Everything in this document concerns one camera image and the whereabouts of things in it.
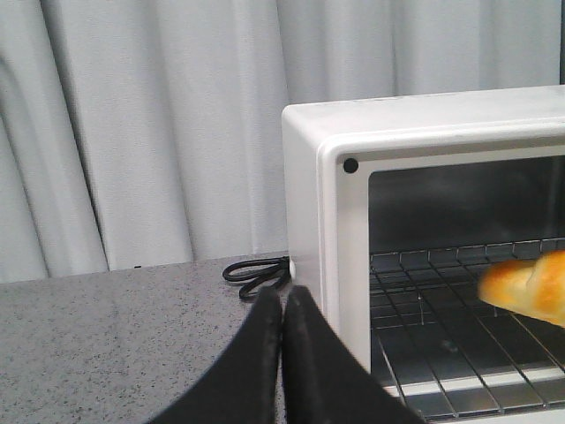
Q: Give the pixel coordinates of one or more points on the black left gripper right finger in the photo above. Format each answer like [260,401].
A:
[322,381]

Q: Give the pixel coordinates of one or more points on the metal wire oven rack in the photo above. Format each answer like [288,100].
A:
[449,356]

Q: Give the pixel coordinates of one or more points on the white Toshiba toaster oven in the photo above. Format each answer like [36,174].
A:
[415,173]

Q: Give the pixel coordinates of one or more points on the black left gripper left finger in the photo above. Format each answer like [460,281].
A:
[240,386]

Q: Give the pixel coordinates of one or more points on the grey curtain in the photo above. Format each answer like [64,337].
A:
[141,133]

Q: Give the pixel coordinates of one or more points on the orange striped croissant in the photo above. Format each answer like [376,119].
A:
[533,288]

